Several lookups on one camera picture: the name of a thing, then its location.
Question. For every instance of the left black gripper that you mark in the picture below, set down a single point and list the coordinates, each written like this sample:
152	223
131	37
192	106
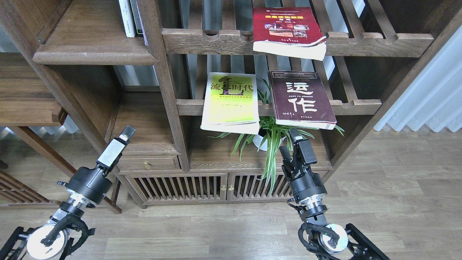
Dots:
92	183

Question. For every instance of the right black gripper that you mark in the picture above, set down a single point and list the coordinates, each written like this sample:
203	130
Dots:
306	186

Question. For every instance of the dark maroon cover book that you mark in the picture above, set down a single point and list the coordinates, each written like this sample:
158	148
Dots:
300	100

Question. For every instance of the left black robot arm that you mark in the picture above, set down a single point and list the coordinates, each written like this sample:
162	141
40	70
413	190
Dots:
65	230

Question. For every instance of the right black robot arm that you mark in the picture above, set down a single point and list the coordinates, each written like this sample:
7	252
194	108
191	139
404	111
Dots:
317	235

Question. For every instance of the green spider plant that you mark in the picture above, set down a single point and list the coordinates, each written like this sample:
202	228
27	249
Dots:
267	126

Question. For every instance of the yellow green cover book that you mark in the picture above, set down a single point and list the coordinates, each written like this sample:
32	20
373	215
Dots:
231	103

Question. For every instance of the dark wooden bookshelf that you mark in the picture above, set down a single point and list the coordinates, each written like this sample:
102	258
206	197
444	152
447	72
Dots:
105	81

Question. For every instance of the red cover book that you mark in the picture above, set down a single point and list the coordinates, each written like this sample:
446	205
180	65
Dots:
288	31

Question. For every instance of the pale purple upright book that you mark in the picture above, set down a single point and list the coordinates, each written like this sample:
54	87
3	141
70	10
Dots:
139	24

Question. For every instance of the white curtain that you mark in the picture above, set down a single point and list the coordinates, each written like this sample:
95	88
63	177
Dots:
434	99

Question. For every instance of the white upright book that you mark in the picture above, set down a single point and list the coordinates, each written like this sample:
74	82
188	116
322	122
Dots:
127	18

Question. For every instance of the dark upright book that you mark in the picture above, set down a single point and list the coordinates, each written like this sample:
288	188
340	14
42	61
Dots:
133	12

